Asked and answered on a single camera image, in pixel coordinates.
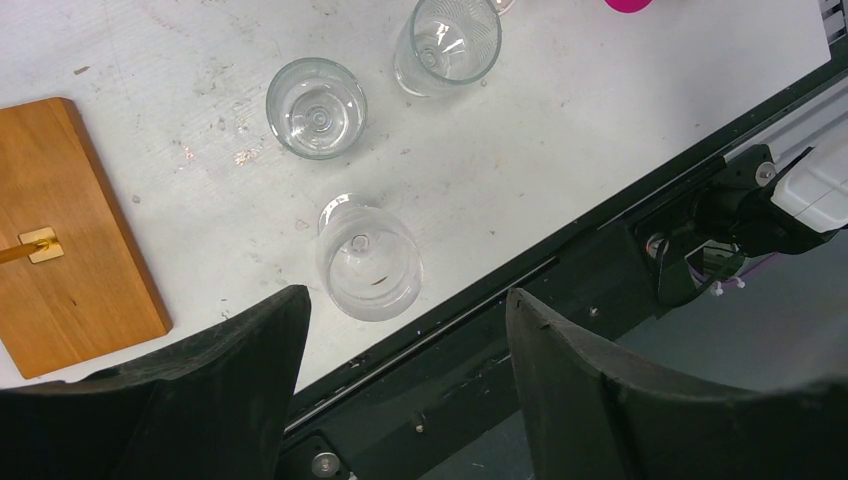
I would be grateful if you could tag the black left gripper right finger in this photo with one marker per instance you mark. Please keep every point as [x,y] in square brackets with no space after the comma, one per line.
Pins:
[595,410]

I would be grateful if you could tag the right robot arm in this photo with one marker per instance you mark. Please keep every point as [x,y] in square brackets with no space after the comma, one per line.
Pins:
[755,209]

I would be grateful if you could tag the gold rack with wooden base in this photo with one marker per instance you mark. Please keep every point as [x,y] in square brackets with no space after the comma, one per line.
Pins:
[74,283]

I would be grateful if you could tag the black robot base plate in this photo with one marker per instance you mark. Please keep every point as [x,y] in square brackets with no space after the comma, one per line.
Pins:
[438,399]

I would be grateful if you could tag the pink wine glass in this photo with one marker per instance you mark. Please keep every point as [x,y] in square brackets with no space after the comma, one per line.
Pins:
[628,6]

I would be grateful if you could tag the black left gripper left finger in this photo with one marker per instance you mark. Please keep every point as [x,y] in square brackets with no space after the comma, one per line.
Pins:
[211,406]

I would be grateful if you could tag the clear glass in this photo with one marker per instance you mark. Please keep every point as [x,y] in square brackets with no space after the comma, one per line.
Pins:
[316,108]

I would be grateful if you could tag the clear champagne flute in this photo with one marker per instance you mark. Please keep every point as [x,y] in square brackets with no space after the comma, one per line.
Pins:
[502,6]

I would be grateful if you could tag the clear glass silver rack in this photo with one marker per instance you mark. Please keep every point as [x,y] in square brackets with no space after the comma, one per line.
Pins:
[367,259]

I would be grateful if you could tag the clear etched goblet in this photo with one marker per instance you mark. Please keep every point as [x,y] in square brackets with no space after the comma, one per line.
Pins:
[445,45]

